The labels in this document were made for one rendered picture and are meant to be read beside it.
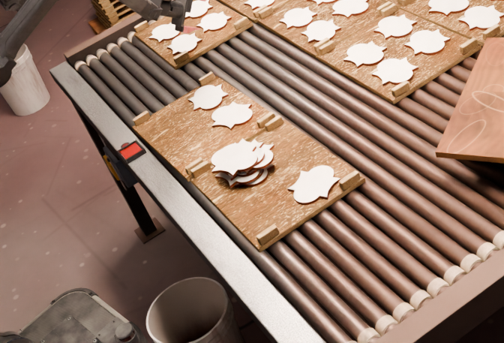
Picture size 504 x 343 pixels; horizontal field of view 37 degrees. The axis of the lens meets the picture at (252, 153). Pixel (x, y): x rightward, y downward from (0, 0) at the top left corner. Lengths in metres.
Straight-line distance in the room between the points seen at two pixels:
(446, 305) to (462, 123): 0.51
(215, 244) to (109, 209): 1.90
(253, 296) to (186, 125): 0.79
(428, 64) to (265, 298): 0.95
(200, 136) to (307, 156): 0.41
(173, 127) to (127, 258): 1.20
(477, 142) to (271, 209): 0.56
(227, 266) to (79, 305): 1.25
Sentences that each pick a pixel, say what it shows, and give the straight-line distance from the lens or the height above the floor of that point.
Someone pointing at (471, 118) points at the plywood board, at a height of 1.04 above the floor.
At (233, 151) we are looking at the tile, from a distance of 2.19.
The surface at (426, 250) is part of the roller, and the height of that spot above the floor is 0.92.
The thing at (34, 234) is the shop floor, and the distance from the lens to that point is 4.04.
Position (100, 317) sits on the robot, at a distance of 3.05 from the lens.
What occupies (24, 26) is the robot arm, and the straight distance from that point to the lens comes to 2.17.
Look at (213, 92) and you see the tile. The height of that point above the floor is 0.95.
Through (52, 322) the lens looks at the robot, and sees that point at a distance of 3.16.
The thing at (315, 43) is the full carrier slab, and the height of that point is 0.94.
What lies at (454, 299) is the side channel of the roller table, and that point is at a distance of 1.73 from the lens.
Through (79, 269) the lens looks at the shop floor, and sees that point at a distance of 3.69.
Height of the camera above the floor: 2.29
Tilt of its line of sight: 37 degrees down
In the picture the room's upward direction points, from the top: 21 degrees counter-clockwise
